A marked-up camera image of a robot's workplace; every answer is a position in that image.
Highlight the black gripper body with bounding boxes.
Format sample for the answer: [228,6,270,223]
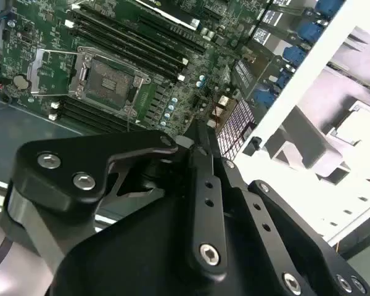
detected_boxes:
[51,154,286,296]

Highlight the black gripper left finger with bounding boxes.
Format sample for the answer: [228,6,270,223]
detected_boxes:
[2,121,231,278]

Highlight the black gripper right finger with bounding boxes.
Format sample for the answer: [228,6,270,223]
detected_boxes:
[208,125,370,296]

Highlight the metal socket cover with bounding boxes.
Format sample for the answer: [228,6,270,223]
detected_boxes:
[27,47,89,97]

